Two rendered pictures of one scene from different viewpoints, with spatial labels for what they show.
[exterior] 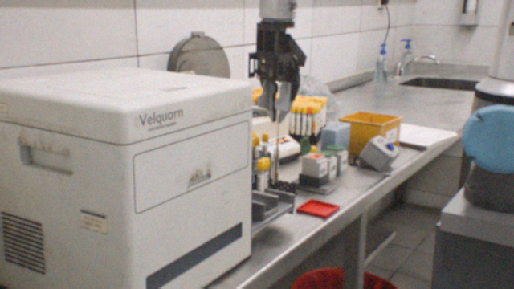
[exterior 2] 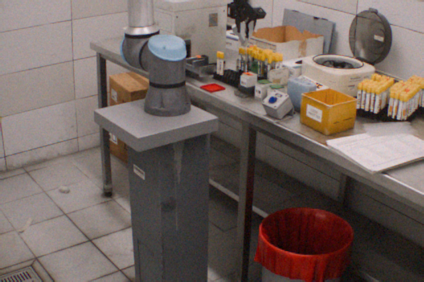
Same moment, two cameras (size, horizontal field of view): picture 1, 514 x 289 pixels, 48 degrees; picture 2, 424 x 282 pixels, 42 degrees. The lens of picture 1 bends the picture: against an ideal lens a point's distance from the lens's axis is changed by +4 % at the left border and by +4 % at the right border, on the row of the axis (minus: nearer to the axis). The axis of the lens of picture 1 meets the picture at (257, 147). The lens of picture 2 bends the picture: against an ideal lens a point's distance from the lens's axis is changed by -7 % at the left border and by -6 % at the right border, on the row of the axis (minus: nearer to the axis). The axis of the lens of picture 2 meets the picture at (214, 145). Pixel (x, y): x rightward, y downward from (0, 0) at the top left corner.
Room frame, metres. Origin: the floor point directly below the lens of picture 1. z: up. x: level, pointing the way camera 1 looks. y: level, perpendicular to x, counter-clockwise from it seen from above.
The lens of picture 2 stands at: (1.82, -2.09, 1.58)
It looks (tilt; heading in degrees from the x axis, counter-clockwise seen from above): 24 degrees down; 110
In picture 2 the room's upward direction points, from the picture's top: 1 degrees clockwise
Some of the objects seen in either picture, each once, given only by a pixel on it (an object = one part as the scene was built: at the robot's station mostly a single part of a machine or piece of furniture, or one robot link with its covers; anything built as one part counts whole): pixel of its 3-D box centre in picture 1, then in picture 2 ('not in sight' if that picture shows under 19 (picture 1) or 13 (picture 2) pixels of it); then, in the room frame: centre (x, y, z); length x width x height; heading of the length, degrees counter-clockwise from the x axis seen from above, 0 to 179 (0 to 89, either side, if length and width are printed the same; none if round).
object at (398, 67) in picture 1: (418, 65); not in sight; (3.10, -0.87, 0.94); 0.24 x 0.17 x 0.14; 58
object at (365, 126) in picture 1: (369, 134); (328, 110); (1.56, -0.32, 0.92); 0.13 x 0.13 x 0.10; 55
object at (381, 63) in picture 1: (381, 63); not in sight; (2.92, -0.63, 0.97); 0.08 x 0.07 x 0.20; 151
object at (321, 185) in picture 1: (313, 181); (248, 89); (1.23, -0.13, 0.89); 0.09 x 0.05 x 0.04; 57
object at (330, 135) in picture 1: (335, 144); (301, 95); (1.44, -0.21, 0.92); 0.10 x 0.07 x 0.10; 150
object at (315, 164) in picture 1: (314, 168); (248, 82); (1.23, -0.13, 0.92); 0.05 x 0.04 x 0.06; 57
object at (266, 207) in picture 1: (251, 213); (191, 63); (0.95, 0.01, 0.92); 0.21 x 0.07 x 0.05; 148
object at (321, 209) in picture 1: (318, 208); (212, 87); (1.09, -0.13, 0.88); 0.07 x 0.07 x 0.01; 58
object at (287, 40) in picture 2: not in sight; (280, 49); (1.24, 0.28, 0.95); 0.29 x 0.25 x 0.15; 58
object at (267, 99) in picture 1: (265, 101); (245, 30); (1.18, -0.02, 1.09); 0.06 x 0.03 x 0.09; 148
